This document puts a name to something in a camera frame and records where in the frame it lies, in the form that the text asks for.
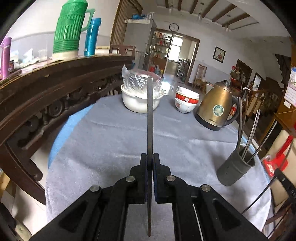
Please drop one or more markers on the white plastic basin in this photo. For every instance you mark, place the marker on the white plastic basin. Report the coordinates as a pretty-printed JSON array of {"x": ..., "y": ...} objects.
[{"x": 136, "y": 104}]

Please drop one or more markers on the grey metal utensil holder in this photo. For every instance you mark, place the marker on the grey metal utensil holder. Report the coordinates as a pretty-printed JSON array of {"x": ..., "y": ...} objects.
[{"x": 235, "y": 167}]

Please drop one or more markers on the purple bottle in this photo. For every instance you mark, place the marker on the purple bottle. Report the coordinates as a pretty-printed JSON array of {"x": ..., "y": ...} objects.
[{"x": 5, "y": 57}]

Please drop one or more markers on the grey refrigerator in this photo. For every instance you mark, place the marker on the grey refrigerator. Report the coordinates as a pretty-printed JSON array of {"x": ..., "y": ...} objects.
[{"x": 139, "y": 33}]

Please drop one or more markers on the wall calendar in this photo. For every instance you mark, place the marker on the wall calendar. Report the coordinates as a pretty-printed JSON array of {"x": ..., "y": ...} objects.
[{"x": 290, "y": 94}]

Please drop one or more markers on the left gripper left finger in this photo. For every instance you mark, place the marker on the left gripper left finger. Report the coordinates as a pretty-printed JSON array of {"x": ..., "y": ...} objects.
[{"x": 138, "y": 187}]

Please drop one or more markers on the clear plastic bag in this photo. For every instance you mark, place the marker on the clear plastic bag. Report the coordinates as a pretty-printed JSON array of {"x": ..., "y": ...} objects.
[{"x": 136, "y": 82}]

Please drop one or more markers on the wall clock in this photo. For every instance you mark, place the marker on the wall clock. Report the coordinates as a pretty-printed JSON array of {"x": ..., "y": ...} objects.
[{"x": 174, "y": 27}]

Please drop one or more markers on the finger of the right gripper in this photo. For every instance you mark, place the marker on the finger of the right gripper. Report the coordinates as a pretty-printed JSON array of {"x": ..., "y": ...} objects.
[{"x": 287, "y": 185}]

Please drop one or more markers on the blue thermos bottle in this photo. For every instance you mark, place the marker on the blue thermos bottle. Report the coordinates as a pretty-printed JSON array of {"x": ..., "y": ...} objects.
[{"x": 91, "y": 37}]

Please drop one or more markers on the green thermos jug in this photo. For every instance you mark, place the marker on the green thermos jug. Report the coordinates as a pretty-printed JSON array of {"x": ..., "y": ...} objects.
[{"x": 75, "y": 17}]

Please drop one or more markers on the red child chair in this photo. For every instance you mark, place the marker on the red child chair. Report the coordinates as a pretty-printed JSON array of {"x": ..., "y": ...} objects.
[{"x": 279, "y": 160}]

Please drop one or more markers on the gold electric kettle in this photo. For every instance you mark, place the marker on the gold electric kettle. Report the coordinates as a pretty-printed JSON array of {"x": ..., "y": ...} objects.
[{"x": 218, "y": 107}]

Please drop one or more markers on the dark carved wooden bench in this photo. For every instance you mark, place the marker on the dark carved wooden bench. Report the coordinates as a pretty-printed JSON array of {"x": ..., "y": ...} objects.
[{"x": 34, "y": 104}]

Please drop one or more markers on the wooden chair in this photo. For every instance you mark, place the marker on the wooden chair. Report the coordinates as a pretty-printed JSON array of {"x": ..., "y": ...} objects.
[{"x": 199, "y": 80}]

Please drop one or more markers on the framed wall picture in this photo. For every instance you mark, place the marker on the framed wall picture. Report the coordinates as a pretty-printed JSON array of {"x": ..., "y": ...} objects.
[{"x": 219, "y": 54}]

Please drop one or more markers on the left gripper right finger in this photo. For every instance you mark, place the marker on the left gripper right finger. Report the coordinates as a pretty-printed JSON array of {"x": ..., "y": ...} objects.
[{"x": 163, "y": 191}]

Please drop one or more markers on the white red stacked bowls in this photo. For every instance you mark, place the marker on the white red stacked bowls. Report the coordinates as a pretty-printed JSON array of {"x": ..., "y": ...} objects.
[{"x": 186, "y": 100}]

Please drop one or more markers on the grey table cloth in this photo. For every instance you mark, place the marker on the grey table cloth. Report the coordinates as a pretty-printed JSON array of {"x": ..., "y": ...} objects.
[{"x": 101, "y": 143}]

